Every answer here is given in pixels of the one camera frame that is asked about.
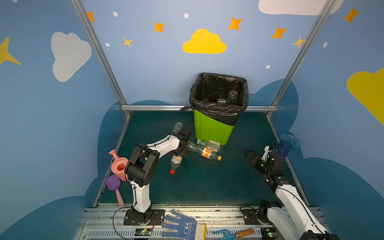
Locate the tall clear bottle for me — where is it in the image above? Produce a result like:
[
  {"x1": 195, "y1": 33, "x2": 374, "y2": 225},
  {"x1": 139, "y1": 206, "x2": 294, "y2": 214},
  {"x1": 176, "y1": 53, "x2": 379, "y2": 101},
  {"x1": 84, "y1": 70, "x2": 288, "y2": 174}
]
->
[{"x1": 227, "y1": 90, "x2": 239, "y2": 105}]

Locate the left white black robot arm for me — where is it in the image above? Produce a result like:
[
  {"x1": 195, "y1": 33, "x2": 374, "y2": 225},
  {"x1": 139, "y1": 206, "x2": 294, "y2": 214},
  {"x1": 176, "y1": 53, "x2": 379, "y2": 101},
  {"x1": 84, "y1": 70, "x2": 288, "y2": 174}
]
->
[{"x1": 124, "y1": 128, "x2": 192, "y2": 223}]

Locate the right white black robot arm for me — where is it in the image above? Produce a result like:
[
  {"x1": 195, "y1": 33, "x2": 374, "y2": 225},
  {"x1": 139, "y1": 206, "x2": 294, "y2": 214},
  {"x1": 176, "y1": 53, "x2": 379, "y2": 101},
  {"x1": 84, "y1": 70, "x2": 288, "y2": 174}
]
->
[{"x1": 245, "y1": 146, "x2": 339, "y2": 240}]

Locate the green plastic trash bin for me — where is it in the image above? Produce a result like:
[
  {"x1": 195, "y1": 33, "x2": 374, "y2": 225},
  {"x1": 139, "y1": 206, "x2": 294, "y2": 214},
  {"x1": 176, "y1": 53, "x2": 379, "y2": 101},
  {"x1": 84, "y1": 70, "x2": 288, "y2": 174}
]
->
[{"x1": 194, "y1": 110, "x2": 234, "y2": 145}]

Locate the black bin liner bag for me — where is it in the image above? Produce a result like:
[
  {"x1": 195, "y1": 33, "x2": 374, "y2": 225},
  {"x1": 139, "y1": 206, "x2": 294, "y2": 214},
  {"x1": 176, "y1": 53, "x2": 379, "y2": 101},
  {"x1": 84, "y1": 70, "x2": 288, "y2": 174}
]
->
[{"x1": 181, "y1": 73, "x2": 249, "y2": 126}]

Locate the clear bottle white cap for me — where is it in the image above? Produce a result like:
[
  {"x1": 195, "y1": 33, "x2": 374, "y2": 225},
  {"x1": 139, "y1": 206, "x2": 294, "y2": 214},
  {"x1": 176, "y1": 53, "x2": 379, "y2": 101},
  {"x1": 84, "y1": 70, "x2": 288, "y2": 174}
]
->
[{"x1": 172, "y1": 122, "x2": 184, "y2": 134}]

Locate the clear bottle red label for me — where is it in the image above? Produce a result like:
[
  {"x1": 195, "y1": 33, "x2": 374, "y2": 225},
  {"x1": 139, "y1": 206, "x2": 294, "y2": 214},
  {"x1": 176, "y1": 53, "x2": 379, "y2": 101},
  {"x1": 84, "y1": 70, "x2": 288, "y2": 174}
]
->
[{"x1": 170, "y1": 156, "x2": 183, "y2": 175}]

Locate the purple ribbed plastic vase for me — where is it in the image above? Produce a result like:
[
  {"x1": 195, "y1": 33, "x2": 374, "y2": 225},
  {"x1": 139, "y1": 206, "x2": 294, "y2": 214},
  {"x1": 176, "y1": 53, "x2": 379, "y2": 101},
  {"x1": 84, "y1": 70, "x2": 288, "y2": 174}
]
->
[{"x1": 278, "y1": 134, "x2": 300, "y2": 159}]

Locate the crushed orange label bottle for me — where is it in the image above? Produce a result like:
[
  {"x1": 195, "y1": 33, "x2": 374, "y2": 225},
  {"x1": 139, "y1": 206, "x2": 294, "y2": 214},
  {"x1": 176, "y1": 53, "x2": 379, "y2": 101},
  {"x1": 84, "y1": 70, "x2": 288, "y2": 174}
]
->
[{"x1": 188, "y1": 142, "x2": 222, "y2": 161}]

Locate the small clear green-cap bottle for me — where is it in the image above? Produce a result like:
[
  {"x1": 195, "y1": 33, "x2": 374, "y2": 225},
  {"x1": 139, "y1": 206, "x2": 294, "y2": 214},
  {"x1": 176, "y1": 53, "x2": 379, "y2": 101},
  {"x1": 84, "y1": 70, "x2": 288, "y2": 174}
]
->
[{"x1": 197, "y1": 139, "x2": 221, "y2": 153}]

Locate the pink toy watering can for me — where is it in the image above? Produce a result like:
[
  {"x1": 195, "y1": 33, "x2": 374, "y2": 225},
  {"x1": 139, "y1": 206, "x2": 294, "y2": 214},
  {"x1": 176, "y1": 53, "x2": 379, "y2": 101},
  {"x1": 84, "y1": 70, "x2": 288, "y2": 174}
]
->
[{"x1": 109, "y1": 150, "x2": 129, "y2": 182}]

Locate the blue dotted work glove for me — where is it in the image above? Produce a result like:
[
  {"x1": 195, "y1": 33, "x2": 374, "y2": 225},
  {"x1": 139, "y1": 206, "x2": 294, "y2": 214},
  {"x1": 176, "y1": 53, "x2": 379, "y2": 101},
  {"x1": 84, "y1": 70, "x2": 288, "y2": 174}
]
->
[{"x1": 161, "y1": 209, "x2": 207, "y2": 240}]

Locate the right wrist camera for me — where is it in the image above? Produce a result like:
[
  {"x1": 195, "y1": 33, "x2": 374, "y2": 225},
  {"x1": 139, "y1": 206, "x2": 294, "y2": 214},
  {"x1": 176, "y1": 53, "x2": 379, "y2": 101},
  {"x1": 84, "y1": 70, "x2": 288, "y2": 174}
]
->
[{"x1": 262, "y1": 146, "x2": 273, "y2": 161}]

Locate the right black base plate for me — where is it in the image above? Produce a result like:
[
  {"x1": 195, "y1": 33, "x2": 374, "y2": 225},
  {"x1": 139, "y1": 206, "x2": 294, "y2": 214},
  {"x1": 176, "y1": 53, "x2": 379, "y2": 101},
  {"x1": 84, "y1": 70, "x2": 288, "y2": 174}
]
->
[{"x1": 240, "y1": 205, "x2": 270, "y2": 225}]

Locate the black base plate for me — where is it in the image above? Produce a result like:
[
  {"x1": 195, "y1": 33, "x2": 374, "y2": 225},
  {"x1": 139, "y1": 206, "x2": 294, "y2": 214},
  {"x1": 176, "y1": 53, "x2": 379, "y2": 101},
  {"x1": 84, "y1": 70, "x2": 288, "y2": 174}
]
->
[
  {"x1": 240, "y1": 205, "x2": 270, "y2": 225},
  {"x1": 123, "y1": 209, "x2": 166, "y2": 226}
]

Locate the aluminium frame back rail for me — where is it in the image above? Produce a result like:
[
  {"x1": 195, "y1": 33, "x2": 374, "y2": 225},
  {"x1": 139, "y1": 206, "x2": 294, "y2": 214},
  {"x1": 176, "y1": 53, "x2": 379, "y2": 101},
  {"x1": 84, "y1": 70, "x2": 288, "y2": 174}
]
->
[{"x1": 121, "y1": 105, "x2": 278, "y2": 112}]

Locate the teal fork wooden handle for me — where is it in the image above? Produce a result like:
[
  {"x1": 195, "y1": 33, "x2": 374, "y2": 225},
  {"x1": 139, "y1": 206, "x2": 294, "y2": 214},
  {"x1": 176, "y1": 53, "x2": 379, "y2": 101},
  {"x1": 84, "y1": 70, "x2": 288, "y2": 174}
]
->
[{"x1": 213, "y1": 229, "x2": 255, "y2": 240}]

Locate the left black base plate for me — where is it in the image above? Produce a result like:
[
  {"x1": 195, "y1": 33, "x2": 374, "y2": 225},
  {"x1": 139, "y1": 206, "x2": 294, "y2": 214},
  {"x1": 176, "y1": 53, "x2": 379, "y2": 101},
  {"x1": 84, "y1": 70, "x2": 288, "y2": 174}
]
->
[{"x1": 123, "y1": 209, "x2": 166, "y2": 226}]

